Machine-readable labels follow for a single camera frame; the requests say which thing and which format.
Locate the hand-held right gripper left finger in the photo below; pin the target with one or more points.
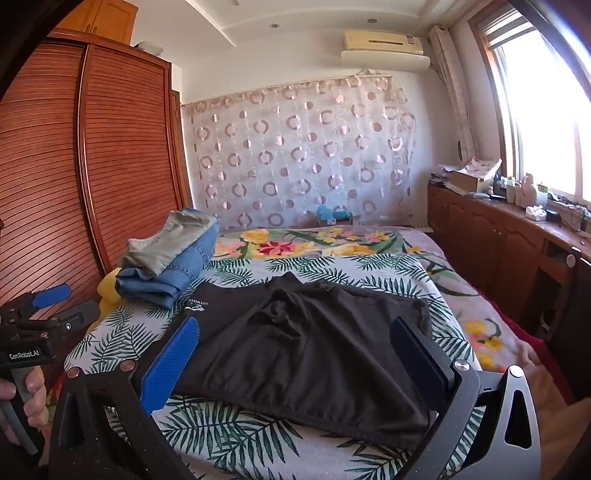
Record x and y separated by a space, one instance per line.
171 364

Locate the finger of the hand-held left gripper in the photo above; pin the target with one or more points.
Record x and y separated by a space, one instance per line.
69 321
51 296

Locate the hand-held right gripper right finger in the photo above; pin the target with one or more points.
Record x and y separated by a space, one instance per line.
418 355

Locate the dark grey shorts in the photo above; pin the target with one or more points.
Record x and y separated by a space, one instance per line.
300 350

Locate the folded beige pants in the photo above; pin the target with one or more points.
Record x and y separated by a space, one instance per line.
171 244

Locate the person's left hand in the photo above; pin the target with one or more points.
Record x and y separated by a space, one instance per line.
34 401

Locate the yellow cloth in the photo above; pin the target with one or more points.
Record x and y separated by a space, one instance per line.
107 295

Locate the folded blue jeans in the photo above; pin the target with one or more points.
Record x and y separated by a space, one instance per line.
184 272

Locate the floral bed sheet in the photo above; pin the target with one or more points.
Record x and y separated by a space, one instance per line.
443 258

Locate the leaf print bed cover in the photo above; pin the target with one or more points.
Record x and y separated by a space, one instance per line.
240 443

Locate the wooden slatted wardrobe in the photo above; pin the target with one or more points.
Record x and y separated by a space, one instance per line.
46 184

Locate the red cloth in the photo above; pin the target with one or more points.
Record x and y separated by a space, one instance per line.
535 346

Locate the low wooden cabinet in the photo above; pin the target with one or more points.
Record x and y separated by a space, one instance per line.
489 240

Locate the blue toy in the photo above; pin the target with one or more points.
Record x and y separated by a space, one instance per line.
332 216

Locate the cardboard box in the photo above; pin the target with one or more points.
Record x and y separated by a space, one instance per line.
468 182

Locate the white tissue box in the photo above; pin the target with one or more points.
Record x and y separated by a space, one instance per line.
535 213

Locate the white plastic bottle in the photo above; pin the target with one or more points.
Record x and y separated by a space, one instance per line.
526 191

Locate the printed paper sheet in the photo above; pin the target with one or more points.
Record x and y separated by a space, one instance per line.
482 166

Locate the white power strip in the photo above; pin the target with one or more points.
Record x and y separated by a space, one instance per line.
575 210

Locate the circle pattern sheer curtain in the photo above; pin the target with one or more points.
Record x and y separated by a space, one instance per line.
300 152

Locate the beige window curtain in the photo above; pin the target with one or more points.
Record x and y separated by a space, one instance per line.
452 92

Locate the wooden frame window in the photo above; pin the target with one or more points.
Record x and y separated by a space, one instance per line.
540 115

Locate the wall air conditioner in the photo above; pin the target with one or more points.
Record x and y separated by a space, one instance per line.
383 46

